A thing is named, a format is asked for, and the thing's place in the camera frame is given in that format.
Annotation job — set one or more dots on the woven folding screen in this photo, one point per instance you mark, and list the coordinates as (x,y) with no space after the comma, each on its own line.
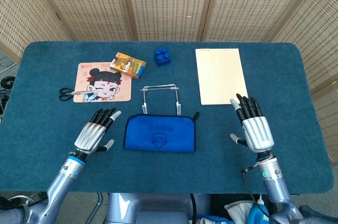
(169,4)

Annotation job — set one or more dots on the pale yellow notepad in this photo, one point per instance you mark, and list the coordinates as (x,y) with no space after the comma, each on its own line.
(221,76)

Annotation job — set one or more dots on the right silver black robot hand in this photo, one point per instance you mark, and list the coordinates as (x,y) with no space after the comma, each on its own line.
(257,134)

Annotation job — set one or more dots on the blue plastic bottle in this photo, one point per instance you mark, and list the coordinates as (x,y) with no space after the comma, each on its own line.
(256,213)

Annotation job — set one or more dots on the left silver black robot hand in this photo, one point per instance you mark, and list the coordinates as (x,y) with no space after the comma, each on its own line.
(89,136)

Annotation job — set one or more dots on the blue-grey robot torso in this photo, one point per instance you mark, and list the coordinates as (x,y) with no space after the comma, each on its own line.
(148,208)

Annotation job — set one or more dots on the colourful cardboard box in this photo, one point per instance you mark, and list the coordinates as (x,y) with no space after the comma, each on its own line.
(129,65)

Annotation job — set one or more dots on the grey and blue cloth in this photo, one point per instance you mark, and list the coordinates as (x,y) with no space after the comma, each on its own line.
(148,136)

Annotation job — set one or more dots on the teal table cover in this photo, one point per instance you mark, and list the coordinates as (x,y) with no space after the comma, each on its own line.
(171,173)

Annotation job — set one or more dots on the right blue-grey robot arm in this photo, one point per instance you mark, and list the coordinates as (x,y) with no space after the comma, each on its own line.
(272,179)

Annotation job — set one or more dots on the blue building block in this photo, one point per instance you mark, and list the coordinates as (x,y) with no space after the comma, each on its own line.
(163,59)

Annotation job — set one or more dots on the cartoon girl mouse pad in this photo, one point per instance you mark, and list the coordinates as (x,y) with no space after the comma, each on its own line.
(84,86)

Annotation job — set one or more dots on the white crumpled cloth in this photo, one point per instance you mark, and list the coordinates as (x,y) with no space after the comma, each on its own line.
(237,209)

